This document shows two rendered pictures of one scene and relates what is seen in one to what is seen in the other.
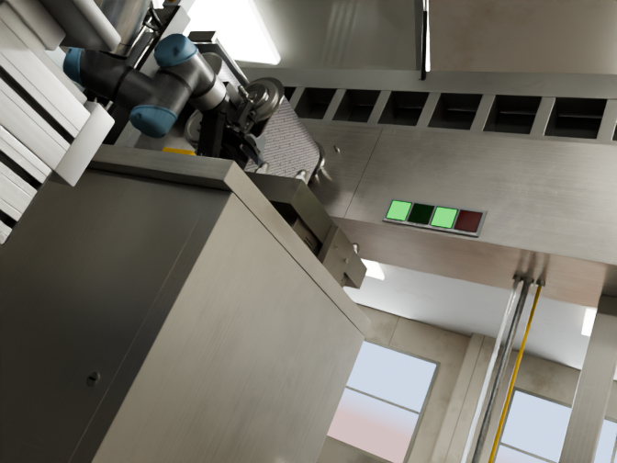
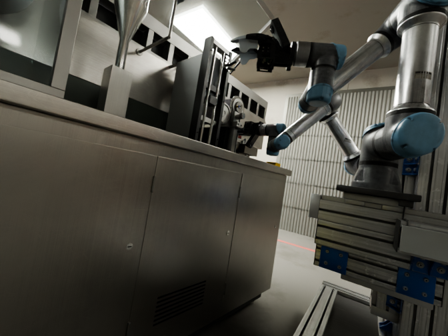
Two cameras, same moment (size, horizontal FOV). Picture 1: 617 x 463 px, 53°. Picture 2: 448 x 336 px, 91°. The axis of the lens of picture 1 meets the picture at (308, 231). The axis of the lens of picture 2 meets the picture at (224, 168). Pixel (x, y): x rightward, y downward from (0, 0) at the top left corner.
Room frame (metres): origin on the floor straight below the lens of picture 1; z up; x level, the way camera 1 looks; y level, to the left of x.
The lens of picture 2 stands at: (1.19, 1.67, 0.78)
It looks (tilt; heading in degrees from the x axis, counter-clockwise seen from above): 3 degrees up; 276
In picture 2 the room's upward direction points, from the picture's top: 9 degrees clockwise
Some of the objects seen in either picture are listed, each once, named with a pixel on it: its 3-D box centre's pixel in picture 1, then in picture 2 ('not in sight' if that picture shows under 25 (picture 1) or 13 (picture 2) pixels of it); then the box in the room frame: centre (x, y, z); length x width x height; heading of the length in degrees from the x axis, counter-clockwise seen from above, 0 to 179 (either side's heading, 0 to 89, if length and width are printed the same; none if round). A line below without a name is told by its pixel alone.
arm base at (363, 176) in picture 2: not in sight; (376, 177); (0.73, 0.83, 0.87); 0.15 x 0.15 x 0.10
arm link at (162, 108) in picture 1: (151, 101); (274, 146); (1.05, 0.37, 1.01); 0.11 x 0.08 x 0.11; 99
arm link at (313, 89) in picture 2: not in sight; (319, 89); (1.00, 0.94, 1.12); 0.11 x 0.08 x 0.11; 88
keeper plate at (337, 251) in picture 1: (335, 257); not in sight; (1.30, -0.08, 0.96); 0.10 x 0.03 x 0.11; 145
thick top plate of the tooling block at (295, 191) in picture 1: (304, 234); (229, 149); (1.34, 0.01, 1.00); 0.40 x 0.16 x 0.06; 145
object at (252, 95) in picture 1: (253, 97); (239, 107); (1.30, 0.25, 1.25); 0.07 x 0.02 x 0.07; 55
